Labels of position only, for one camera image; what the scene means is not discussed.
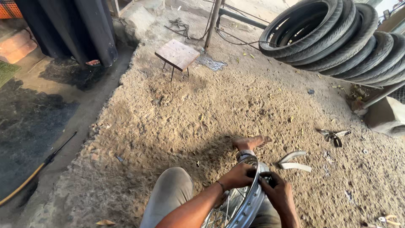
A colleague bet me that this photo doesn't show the person's right hand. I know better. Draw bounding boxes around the person's right hand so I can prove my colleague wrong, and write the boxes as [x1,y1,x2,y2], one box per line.
[258,171,295,216]

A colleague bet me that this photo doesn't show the person's left hand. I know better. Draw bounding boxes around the person's left hand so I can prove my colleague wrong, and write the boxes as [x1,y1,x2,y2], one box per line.
[218,162,258,191]

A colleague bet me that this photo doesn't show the chrome spoked wheel rim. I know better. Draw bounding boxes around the chrome spoked wheel rim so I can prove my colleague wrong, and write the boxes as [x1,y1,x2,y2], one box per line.
[201,155,270,228]

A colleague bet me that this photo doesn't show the person's bare foot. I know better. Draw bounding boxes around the person's bare foot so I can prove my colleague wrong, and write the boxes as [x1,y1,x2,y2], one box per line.
[232,135,273,151]

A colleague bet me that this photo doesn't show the curved white rubber strip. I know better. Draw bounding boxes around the curved white rubber strip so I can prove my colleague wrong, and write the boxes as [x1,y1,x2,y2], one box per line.
[280,162,312,173]
[278,150,308,164]

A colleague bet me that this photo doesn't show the dark metal hand tool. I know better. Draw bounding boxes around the dark metal hand tool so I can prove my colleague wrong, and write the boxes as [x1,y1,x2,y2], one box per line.
[316,128,352,148]

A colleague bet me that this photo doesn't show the person's grey trouser leg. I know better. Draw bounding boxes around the person's grey trouser leg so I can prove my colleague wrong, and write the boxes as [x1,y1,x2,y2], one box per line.
[139,167,195,228]

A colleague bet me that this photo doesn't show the grey concrete block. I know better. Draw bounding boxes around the grey concrete block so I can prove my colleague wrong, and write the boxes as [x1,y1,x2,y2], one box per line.
[363,96,405,137]

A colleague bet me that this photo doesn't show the small wooden stool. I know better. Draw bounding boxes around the small wooden stool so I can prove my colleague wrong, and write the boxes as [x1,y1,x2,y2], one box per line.
[155,39,200,83]

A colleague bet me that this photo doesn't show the dark metal pipe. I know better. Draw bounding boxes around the dark metal pipe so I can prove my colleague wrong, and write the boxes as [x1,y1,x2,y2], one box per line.
[218,8,268,30]

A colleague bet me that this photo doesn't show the upright metal pole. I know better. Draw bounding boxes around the upright metal pole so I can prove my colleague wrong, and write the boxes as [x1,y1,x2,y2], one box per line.
[204,0,222,50]

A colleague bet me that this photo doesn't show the row of black tyres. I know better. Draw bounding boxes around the row of black tyres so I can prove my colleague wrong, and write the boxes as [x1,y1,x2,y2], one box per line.
[258,0,405,88]

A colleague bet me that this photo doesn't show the green floor mat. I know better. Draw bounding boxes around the green floor mat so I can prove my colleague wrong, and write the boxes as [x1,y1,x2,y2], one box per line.
[0,61,22,88]

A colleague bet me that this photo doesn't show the reddish brick step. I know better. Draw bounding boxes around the reddish brick step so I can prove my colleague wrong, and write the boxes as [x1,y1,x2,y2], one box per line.
[0,28,38,64]

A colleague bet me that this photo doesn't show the orange mesh crate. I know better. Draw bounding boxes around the orange mesh crate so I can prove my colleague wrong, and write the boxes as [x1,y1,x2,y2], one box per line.
[0,0,23,19]

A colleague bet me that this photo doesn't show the yellow handled pliers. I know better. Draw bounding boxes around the yellow handled pliers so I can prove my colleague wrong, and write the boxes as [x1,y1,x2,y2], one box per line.
[378,214,402,226]

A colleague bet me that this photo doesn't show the grey metal rack rail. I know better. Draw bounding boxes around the grey metal rack rail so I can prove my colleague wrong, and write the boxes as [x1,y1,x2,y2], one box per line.
[362,81,405,109]

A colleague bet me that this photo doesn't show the rusty metal chain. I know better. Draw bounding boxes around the rusty metal chain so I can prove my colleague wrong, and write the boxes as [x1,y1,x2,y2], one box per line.
[164,17,203,44]

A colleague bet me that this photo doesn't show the yellow and black hose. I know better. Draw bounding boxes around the yellow and black hose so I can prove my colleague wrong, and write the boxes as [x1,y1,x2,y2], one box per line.
[0,130,78,206]

